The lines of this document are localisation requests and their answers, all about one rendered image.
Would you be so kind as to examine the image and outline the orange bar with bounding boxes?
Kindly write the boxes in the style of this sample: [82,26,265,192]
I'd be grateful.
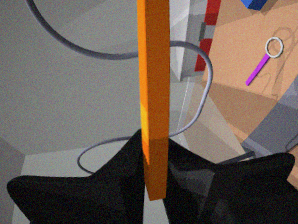
[137,0,170,201]

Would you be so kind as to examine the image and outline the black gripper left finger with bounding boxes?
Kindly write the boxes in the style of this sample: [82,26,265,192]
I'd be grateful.
[7,129,145,224]

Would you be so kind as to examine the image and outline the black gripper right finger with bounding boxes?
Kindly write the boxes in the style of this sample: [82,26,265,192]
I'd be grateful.
[162,137,295,224]

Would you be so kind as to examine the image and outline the blue rectangular block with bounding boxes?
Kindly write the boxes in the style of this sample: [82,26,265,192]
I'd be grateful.
[241,0,267,11]

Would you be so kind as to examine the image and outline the purple handle with silver loop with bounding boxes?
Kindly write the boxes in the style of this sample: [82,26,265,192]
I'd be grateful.
[246,36,283,85]

